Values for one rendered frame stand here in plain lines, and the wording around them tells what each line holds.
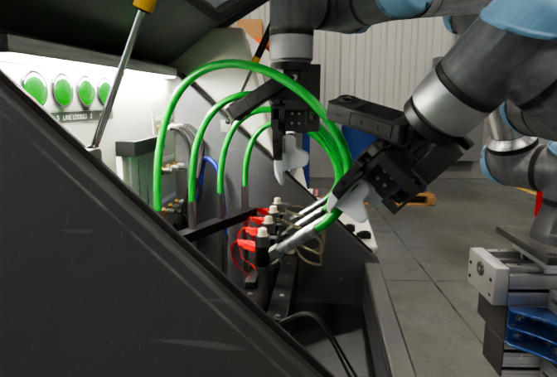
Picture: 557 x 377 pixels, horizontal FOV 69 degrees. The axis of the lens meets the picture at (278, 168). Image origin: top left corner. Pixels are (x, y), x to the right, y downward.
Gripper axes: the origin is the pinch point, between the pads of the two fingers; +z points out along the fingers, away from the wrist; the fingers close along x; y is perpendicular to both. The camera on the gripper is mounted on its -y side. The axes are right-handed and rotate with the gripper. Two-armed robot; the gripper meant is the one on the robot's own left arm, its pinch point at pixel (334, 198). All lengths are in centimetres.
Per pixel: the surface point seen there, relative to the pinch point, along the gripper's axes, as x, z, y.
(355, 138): 396, 264, -91
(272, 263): 0.1, 22.7, -0.4
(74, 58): -18.4, 2.5, -38.7
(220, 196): 6.7, 31.5, -20.2
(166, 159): 6, 39, -38
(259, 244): -0.9, 20.6, -4.3
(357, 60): 573, 274, -214
